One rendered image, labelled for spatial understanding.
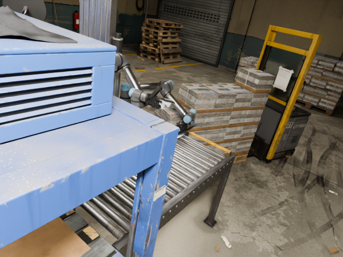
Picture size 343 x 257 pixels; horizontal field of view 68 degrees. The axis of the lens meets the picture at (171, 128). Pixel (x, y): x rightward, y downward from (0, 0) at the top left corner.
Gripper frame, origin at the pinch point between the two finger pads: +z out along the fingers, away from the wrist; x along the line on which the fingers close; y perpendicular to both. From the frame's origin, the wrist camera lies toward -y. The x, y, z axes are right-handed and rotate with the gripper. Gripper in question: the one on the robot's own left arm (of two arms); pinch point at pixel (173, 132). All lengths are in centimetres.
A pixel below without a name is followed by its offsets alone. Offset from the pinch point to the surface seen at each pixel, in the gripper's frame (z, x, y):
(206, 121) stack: -65, 2, -4
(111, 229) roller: 121, 51, 3
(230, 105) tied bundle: -92, 14, 15
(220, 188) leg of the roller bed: -2, 61, -32
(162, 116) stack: -25.9, -34.6, -2.6
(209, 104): -63, 0, 17
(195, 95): -47, -11, 26
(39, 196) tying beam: 170, 83, 76
